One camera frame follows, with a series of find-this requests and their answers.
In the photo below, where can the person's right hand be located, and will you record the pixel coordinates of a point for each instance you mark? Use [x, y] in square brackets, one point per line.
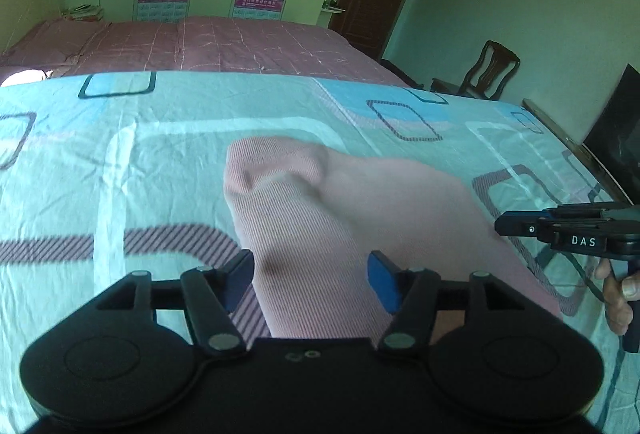
[617, 309]

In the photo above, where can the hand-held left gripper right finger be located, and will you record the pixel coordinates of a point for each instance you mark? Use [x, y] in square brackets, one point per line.
[382, 284]

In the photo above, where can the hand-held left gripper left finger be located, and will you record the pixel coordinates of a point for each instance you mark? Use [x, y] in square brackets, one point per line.
[240, 276]

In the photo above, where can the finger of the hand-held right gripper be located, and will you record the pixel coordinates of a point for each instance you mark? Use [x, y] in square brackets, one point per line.
[520, 224]

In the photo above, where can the pink checked bedsheet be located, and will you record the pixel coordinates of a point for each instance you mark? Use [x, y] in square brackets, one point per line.
[225, 44]

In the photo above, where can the stack of books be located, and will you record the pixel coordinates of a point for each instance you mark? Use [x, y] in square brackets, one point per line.
[82, 12]

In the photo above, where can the black television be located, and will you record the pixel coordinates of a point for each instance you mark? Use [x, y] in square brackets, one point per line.
[620, 134]

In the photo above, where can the pale blue printed bedsheet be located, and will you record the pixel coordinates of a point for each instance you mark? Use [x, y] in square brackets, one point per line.
[100, 164]

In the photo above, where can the dark wooden chair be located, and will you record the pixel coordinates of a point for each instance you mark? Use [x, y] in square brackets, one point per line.
[492, 64]

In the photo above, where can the pink knit garment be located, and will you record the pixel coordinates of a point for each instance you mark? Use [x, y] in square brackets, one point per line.
[325, 224]

